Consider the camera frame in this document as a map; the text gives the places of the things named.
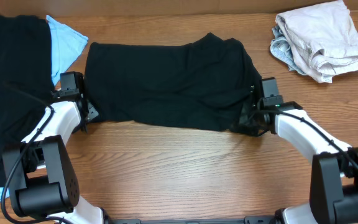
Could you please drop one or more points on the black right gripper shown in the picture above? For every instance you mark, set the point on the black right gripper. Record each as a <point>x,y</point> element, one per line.
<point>243,121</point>

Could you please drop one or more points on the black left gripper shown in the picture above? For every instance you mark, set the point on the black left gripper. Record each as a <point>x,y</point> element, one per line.
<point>93,112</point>

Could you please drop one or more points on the black t-shirt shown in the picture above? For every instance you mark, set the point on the black t-shirt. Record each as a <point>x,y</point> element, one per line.
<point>206,84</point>

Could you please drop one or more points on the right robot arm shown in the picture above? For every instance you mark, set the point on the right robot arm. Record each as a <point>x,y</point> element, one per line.
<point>334,163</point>

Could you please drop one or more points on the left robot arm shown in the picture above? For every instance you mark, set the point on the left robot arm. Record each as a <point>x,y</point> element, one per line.
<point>41,181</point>

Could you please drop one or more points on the light blue shirt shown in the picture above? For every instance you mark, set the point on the light blue shirt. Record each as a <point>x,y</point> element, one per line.
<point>67,46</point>

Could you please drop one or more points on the black shirt with logo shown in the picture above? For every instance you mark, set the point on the black shirt with logo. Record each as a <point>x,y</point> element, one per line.
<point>25,78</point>

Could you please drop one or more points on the blue grey folded garment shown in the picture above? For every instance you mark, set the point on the blue grey folded garment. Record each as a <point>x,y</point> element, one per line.
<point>283,53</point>

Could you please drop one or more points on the white folded garment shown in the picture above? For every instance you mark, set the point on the white folded garment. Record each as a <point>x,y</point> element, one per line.
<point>322,39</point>

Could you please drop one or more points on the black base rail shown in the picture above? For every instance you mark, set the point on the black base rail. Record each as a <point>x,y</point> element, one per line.
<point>247,220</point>

